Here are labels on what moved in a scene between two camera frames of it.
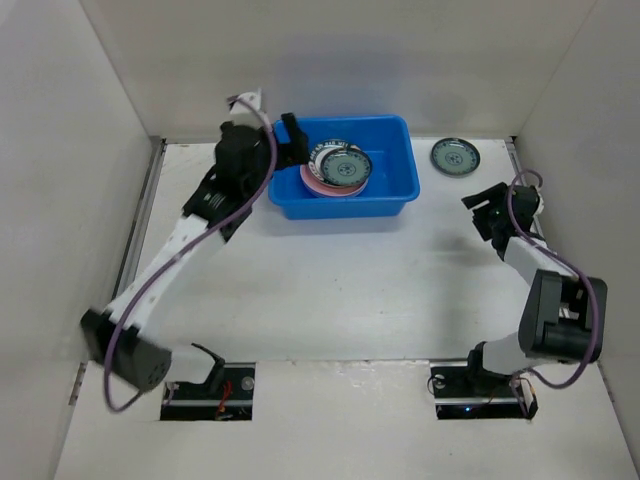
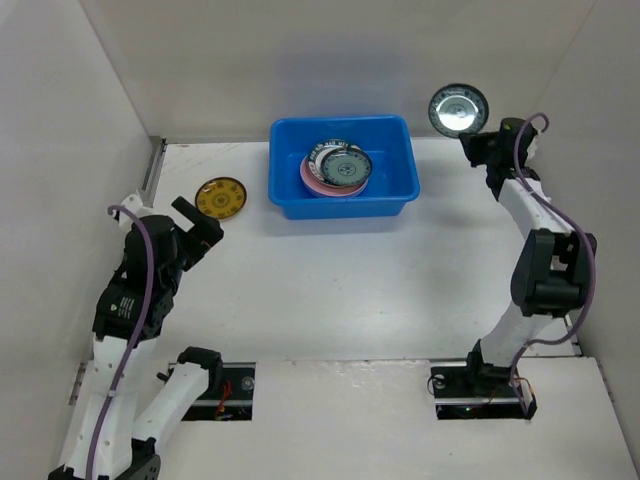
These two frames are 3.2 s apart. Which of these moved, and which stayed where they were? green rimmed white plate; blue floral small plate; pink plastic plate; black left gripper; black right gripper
Moved: black right gripper; black left gripper
Stayed: pink plastic plate; green rimmed white plate; blue floral small plate
